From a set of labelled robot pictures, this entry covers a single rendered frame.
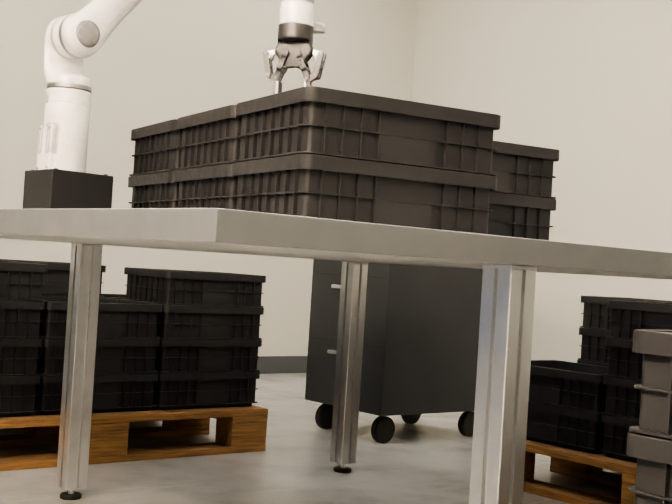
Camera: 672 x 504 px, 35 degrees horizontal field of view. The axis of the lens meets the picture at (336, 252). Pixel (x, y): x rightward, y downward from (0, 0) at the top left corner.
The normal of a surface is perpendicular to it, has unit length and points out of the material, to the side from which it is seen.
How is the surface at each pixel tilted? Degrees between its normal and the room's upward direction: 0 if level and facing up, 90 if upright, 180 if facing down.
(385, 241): 90
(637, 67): 90
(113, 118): 90
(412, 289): 90
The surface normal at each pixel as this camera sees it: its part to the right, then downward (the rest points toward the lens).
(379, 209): 0.49, 0.02
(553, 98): -0.77, -0.06
